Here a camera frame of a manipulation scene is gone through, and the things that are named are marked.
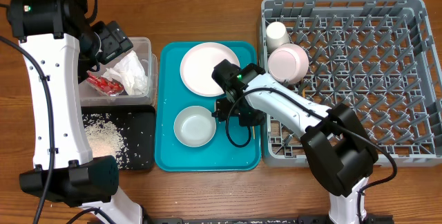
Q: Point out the white rice pile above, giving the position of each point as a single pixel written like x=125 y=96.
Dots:
x=111 y=134

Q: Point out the black tray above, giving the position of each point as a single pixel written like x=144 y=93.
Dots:
x=144 y=121

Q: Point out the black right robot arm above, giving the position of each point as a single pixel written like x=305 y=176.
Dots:
x=339 y=152

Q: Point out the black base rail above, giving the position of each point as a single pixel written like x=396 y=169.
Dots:
x=308 y=219

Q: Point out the clear plastic bin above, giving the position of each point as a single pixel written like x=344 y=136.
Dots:
x=90 y=96

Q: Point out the pale green cup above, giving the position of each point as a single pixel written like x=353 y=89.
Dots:
x=276 y=36

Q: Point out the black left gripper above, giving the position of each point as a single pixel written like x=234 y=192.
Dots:
x=117 y=41

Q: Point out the pink bowl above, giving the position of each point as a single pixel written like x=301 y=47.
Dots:
x=288 y=63

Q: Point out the red snack wrapper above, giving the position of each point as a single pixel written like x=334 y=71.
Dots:
x=104 y=86

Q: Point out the grey dishwasher rack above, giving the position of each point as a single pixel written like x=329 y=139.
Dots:
x=377 y=57

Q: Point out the pink plate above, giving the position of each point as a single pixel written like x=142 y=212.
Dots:
x=198 y=64

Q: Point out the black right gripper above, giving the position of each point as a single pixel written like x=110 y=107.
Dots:
x=248 y=118

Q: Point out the grey bowl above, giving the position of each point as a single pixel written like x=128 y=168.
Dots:
x=194 y=126

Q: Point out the white napkin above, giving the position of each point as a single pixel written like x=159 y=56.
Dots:
x=130 y=73

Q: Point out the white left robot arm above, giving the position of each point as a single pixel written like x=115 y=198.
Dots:
x=61 y=42

